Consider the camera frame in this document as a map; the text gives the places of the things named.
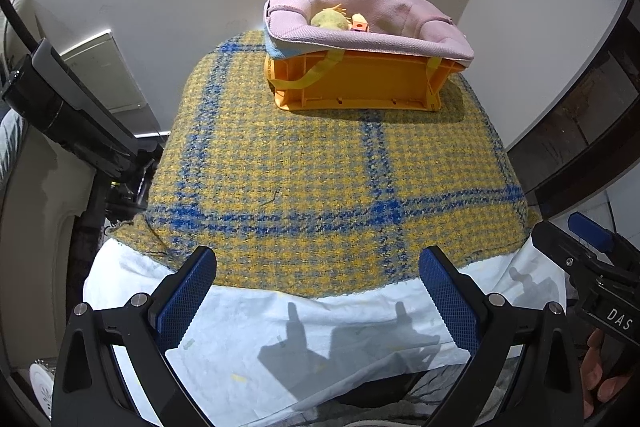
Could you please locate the white round object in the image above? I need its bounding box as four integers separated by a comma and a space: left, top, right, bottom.
29, 359, 54, 419

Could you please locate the orange plastic crate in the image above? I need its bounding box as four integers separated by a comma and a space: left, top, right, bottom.
264, 49, 463, 112

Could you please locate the green hippo plush toy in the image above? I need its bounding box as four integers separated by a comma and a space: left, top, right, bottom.
310, 4, 353, 30

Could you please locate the person's right hand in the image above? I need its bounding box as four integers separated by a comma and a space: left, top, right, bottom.
580, 329, 628, 418

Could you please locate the yellow blue plaid blanket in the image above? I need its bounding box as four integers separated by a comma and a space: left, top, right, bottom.
112, 29, 533, 298

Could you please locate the dark wooden panel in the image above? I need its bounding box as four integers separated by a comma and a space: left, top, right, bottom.
505, 7, 640, 218

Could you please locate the white wall box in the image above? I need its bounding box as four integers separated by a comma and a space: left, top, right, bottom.
60, 31, 161, 138

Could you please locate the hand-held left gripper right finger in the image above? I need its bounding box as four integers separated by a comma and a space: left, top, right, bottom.
419, 245, 586, 427

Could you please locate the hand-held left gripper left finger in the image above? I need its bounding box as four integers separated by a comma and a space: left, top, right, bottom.
51, 246, 218, 427

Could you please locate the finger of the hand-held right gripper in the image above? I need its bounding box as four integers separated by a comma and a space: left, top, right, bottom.
567, 213, 640, 268
531, 221, 636, 288

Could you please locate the white cloth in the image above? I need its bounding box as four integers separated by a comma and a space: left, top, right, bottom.
82, 237, 568, 413

